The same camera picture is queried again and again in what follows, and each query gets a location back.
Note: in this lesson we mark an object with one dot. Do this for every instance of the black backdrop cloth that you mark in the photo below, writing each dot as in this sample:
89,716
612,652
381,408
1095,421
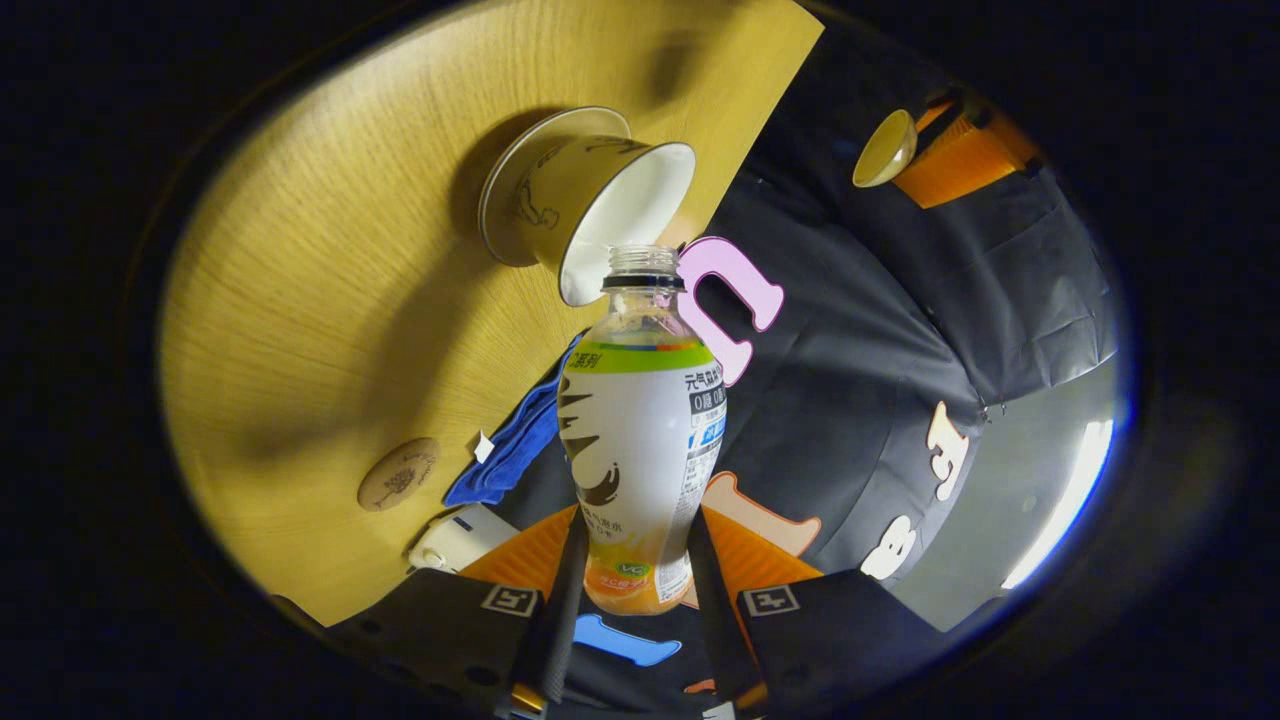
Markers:
850,400

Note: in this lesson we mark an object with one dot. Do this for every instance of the blue towel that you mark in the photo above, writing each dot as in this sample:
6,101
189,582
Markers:
515,450

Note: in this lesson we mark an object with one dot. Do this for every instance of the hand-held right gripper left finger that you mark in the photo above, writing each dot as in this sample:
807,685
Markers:
562,620

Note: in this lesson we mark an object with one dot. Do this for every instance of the clear labelled water bottle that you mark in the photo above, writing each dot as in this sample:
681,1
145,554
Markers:
640,450

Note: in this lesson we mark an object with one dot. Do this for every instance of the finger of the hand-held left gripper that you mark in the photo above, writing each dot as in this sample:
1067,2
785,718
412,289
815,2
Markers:
960,160

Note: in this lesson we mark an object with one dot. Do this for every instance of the cream teacup saucer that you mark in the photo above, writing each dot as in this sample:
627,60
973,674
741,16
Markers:
510,180

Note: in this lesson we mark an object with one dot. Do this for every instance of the cream ceramic teacup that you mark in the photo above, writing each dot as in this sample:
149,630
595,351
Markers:
590,190

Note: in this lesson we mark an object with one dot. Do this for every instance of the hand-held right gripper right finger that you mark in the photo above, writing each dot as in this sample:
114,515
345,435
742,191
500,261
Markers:
715,620

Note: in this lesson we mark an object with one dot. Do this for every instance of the cream teacup lid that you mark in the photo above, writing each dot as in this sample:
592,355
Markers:
882,150

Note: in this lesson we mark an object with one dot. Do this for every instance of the white toaster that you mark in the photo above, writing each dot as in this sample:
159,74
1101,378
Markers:
460,540

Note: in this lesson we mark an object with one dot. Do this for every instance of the round cork coaster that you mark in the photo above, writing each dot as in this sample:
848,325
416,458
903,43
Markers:
398,475

